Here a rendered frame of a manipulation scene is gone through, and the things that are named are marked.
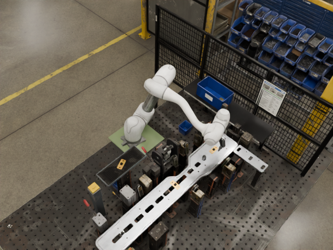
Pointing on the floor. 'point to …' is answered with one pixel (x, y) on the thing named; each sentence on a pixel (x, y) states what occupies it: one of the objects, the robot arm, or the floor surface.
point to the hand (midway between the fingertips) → (214, 145)
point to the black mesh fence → (239, 83)
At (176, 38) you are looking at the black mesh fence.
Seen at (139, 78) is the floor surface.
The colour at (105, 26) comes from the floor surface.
